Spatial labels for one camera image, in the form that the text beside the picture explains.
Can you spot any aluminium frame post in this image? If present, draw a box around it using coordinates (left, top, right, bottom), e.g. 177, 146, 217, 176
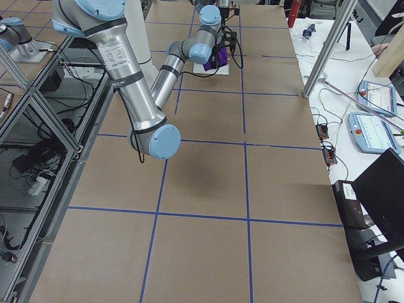
302, 0, 358, 98

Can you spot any black monitor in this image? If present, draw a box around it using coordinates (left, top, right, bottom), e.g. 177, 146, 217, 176
352, 148, 404, 240

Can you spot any blue teach pendant near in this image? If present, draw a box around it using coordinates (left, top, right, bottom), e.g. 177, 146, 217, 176
348, 112, 401, 154

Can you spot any red cylinder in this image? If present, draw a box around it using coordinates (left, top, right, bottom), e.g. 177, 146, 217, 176
287, 0, 301, 28

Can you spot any blue teach pendant far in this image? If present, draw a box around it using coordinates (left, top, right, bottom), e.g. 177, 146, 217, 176
357, 80, 397, 117

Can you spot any white rack base tray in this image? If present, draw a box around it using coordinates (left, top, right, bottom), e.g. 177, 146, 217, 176
193, 63, 230, 76

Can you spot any folded blue umbrella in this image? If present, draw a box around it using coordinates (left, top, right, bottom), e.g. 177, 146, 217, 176
302, 23, 316, 39

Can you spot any blue teach pendant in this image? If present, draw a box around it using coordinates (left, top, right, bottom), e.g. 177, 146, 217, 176
348, 112, 401, 154
357, 80, 397, 117

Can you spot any black computer box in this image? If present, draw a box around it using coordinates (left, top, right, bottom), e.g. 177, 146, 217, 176
333, 180, 403, 282

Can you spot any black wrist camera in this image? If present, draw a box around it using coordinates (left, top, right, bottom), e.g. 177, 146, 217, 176
221, 26, 237, 52

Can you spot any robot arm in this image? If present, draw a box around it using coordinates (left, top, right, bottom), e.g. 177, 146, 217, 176
52, 1, 222, 160

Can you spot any purple towel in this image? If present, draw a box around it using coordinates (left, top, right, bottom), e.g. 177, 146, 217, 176
203, 47, 228, 71

